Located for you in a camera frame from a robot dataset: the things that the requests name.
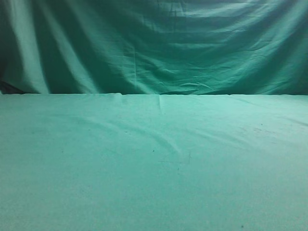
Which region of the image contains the green backdrop cloth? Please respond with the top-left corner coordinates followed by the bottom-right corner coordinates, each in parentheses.
top-left (0, 0), bottom-right (308, 95)

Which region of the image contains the green table cloth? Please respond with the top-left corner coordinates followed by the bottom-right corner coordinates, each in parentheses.
top-left (0, 94), bottom-right (308, 231)

